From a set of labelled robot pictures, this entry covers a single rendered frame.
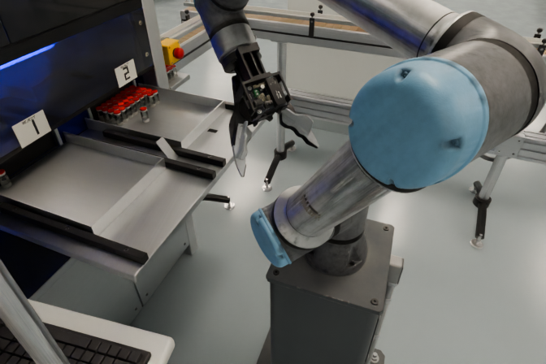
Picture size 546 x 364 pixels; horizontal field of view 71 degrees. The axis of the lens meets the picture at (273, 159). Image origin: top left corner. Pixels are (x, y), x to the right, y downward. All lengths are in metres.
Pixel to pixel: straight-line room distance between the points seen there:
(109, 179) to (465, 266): 1.66
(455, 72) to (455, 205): 2.06
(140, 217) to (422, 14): 0.70
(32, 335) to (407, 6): 0.57
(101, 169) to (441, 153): 0.90
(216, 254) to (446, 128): 1.70
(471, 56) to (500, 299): 1.72
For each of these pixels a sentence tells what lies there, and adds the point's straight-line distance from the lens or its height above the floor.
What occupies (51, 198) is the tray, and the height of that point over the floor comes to 0.88.
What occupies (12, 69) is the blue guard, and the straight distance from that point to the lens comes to 1.03.
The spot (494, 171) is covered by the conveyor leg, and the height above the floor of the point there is 0.32.
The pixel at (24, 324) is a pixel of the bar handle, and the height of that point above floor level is 1.16.
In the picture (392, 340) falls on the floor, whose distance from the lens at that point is 1.77.
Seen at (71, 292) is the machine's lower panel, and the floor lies 0.49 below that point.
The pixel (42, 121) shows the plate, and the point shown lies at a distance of 1.09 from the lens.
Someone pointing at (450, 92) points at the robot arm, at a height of 1.36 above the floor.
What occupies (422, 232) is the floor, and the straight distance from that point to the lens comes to 2.18.
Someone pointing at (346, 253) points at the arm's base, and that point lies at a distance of 0.86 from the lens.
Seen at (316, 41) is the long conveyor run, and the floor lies 0.87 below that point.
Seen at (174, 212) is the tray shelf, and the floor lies 0.88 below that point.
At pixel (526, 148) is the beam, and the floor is 0.50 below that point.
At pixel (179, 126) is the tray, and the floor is 0.88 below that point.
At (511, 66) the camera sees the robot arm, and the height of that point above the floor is 1.36.
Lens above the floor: 1.51
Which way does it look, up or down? 37 degrees down
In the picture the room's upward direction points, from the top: straight up
